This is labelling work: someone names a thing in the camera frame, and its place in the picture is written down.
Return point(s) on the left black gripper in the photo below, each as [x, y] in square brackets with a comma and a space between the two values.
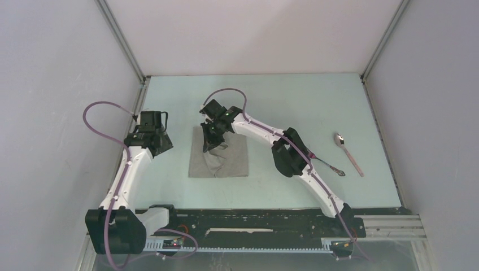
[166, 144]

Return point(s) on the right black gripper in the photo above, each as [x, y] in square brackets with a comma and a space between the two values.
[211, 141]

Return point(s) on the grey cloth napkin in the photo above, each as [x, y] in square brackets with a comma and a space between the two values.
[228, 160]

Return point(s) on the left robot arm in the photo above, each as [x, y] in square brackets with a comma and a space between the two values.
[123, 194]

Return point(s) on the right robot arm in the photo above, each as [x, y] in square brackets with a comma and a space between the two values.
[290, 155]

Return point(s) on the pink metal fork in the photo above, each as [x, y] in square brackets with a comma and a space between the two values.
[341, 173]

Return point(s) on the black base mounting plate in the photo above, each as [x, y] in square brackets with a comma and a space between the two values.
[261, 229]

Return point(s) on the metal spoon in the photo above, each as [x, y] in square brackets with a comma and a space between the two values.
[340, 142]

